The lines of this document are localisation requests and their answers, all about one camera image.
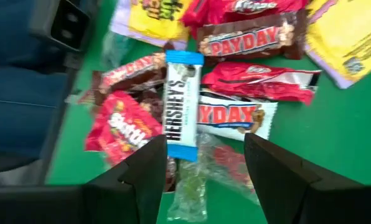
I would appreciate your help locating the teal candy in clear wrapper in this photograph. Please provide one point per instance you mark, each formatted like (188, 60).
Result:
(117, 49)

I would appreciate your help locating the person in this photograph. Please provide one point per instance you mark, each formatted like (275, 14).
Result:
(17, 118)

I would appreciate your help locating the red KitKat candy bar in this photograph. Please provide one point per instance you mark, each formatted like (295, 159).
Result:
(251, 6)
(257, 82)

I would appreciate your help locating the yellow Sour Patch candy pack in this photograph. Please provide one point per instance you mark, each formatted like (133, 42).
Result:
(344, 40)
(154, 18)

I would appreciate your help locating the green candy in clear wrapper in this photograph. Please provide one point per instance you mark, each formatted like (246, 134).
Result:
(188, 189)

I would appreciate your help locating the black metal table frame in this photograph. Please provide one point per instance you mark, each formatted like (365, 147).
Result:
(61, 118)

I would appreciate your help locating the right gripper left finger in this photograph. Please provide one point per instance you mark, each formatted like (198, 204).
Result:
(148, 174)

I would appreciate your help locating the pile of candy packets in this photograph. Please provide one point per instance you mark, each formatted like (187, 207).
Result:
(328, 124)

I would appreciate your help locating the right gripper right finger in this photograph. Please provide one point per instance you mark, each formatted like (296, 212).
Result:
(275, 180)

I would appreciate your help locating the red candy in clear wrapper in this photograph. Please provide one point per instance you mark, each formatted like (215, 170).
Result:
(232, 163)

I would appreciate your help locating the white PayDay candy bar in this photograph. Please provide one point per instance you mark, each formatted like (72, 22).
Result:
(232, 116)

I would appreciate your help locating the white blue Hershey's bar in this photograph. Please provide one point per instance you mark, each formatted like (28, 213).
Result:
(180, 102)

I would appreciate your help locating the red Skittles candy pack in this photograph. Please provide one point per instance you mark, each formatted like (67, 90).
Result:
(123, 127)

